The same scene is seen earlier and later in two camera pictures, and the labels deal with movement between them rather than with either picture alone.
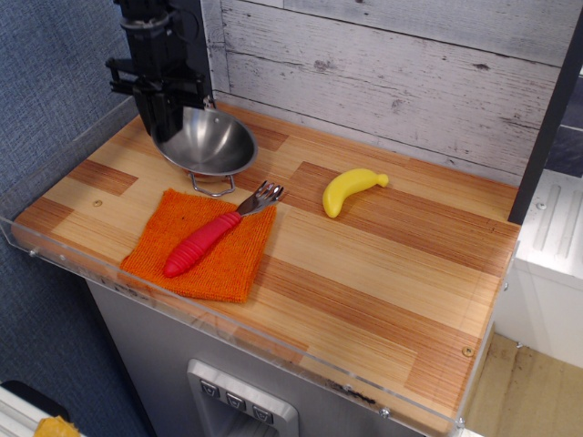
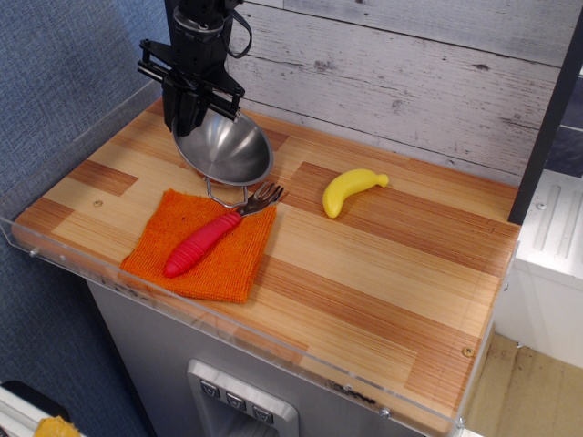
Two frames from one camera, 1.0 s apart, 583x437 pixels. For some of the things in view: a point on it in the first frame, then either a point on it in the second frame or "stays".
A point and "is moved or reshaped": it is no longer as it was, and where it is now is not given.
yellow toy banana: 348,184 stays
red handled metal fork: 202,243 stays
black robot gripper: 166,70 to 191,71
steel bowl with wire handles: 212,147 is moved or reshaped
